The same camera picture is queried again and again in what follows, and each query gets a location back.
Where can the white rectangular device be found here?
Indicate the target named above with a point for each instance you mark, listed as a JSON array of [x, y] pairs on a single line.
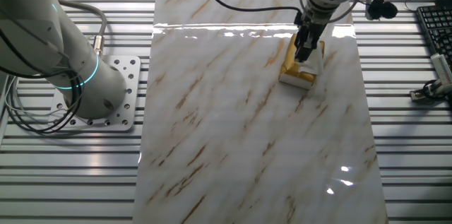
[[443, 68]]

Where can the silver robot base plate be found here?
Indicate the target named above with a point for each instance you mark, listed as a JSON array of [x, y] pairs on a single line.
[[131, 75]]

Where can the marble pattern table sheet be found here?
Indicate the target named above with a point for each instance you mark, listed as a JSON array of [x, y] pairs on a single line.
[[229, 128]]

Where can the white paper napkin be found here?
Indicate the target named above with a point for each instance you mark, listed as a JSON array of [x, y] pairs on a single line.
[[316, 65]]

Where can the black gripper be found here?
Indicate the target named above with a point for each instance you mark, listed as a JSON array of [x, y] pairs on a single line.
[[309, 33]]

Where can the black keyboard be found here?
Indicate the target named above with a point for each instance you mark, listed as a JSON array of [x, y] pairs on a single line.
[[438, 22]]

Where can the gold tissue pack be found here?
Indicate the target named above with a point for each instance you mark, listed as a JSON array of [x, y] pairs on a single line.
[[289, 70]]

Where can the metal clamp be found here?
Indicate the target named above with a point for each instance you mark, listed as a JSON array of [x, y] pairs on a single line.
[[418, 95]]

